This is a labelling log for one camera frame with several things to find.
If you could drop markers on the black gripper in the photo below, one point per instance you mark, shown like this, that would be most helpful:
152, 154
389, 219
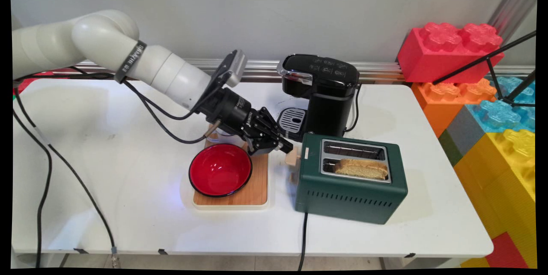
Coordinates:
233, 112

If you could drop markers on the beige toaster lever knob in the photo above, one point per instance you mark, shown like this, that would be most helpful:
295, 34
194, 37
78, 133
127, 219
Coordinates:
291, 158

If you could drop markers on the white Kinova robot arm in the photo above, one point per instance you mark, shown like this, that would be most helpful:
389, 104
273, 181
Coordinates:
102, 46

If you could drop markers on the wooden tray with cream rim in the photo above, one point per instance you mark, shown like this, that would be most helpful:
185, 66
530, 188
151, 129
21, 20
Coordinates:
257, 176

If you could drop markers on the small beige toaster dial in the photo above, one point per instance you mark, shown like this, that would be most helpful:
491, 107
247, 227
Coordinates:
294, 177

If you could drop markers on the white enamel mug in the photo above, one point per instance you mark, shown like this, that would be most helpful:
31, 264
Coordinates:
215, 139

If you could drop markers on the red enamel bowl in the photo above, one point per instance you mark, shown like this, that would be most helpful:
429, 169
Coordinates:
219, 170

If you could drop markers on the black capsule coffee machine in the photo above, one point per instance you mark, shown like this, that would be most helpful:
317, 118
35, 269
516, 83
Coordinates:
332, 103

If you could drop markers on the dark green two-slot toaster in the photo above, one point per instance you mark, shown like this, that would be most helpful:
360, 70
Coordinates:
346, 198

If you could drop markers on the toast bread slice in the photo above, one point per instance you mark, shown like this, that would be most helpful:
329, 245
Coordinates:
362, 168

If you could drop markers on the black table edge clip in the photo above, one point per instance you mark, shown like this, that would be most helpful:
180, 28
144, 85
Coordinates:
163, 251
80, 250
410, 255

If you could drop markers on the big orange toy brick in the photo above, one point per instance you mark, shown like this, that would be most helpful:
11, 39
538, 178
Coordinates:
445, 103

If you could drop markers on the olive green toy brick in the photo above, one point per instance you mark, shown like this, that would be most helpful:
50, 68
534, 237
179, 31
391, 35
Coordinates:
449, 148

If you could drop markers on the big red toy brick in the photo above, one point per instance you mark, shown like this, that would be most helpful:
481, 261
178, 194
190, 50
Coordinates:
445, 56

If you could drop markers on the translucent blue toy brick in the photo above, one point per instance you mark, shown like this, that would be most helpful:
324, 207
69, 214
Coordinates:
501, 114

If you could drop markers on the big yellow toy brick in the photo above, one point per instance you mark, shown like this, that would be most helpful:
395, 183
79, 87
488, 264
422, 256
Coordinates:
501, 180

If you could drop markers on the black tripod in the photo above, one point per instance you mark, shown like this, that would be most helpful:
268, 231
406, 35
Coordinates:
492, 58

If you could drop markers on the red and green object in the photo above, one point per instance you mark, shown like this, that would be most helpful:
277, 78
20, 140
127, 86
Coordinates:
30, 81

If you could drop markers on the small red toy brick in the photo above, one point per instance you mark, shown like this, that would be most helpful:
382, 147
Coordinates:
507, 253

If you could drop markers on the aluminium wall rail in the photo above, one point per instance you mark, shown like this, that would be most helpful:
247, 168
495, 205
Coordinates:
265, 69

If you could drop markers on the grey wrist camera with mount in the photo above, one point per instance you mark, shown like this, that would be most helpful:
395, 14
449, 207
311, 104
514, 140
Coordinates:
233, 67

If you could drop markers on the aluminium profile post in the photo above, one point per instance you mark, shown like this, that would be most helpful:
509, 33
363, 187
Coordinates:
513, 3

